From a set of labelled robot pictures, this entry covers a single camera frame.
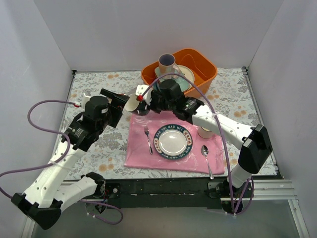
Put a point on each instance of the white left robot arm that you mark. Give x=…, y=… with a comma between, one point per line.
x=44, y=200

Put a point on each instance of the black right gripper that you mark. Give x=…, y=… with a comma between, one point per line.
x=151, y=102

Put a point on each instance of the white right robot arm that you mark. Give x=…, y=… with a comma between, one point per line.
x=253, y=142

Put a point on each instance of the pink satin placemat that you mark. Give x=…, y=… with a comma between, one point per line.
x=138, y=156

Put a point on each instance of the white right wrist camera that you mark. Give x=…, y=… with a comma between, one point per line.
x=144, y=94

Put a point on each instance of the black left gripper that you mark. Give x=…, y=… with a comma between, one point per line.
x=114, y=106

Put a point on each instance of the silver spoon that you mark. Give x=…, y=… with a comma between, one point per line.
x=204, y=152

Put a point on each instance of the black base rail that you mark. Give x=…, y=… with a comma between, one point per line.
x=172, y=192

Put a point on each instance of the orange plastic bin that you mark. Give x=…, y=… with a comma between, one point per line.
x=203, y=69

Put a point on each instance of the pink purple ceramic mug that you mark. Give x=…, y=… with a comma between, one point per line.
x=167, y=64

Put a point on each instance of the beige enamel mug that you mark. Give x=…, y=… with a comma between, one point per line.
x=205, y=133

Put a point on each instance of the green rimmed white plate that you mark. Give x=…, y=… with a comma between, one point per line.
x=173, y=142

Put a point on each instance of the silver fork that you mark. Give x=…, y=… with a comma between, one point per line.
x=146, y=131

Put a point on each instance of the dark green mug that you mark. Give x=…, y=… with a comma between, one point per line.
x=132, y=103

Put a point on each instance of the pink bottom plate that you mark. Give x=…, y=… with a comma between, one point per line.
x=188, y=73

